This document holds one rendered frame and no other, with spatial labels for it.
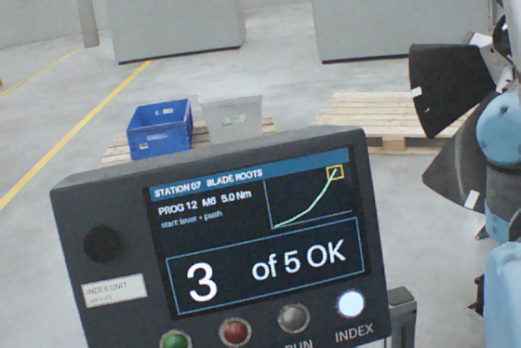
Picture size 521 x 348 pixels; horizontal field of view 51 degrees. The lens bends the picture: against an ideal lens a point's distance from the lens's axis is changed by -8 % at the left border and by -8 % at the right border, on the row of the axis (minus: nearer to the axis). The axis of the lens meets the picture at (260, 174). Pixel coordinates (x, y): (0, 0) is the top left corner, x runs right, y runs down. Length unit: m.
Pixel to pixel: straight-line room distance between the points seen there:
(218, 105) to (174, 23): 4.55
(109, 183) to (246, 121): 3.38
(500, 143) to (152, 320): 0.43
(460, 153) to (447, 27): 5.64
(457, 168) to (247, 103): 2.78
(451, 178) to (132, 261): 0.74
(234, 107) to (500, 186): 3.14
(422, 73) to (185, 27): 6.97
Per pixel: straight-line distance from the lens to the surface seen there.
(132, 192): 0.46
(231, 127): 3.83
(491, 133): 0.70
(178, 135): 3.84
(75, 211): 0.47
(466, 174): 1.09
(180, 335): 0.49
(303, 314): 0.49
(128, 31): 8.40
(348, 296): 0.50
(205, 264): 0.47
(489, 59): 1.26
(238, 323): 0.48
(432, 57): 1.35
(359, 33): 6.57
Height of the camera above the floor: 1.41
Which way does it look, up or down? 22 degrees down
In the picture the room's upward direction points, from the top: 8 degrees counter-clockwise
